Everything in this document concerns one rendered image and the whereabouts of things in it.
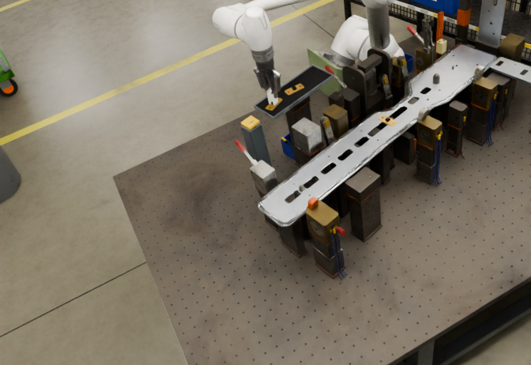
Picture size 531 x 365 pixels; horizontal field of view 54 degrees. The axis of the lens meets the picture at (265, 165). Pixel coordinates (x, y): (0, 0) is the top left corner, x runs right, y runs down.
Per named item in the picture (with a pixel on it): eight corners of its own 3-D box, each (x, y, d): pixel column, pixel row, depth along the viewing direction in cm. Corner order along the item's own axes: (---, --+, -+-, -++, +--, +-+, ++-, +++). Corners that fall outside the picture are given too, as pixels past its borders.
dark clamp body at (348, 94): (355, 161, 258) (349, 101, 231) (337, 151, 265) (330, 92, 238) (364, 153, 260) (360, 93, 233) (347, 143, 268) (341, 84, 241)
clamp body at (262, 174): (276, 232, 236) (261, 178, 210) (260, 219, 243) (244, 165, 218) (288, 223, 238) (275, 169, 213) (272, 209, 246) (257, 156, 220)
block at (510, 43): (505, 106, 265) (516, 46, 240) (491, 99, 270) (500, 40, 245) (514, 97, 268) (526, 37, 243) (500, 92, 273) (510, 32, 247)
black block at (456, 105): (461, 161, 245) (467, 114, 224) (443, 152, 251) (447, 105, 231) (468, 155, 247) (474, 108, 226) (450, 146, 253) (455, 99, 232)
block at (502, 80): (499, 134, 252) (508, 88, 233) (477, 125, 260) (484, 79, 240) (508, 126, 255) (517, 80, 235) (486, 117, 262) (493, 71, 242)
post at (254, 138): (268, 200, 250) (250, 133, 219) (257, 192, 255) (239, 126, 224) (280, 190, 253) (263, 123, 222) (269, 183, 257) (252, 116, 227)
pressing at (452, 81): (289, 234, 198) (288, 231, 196) (252, 204, 211) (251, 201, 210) (500, 58, 247) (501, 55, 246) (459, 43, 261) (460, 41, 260)
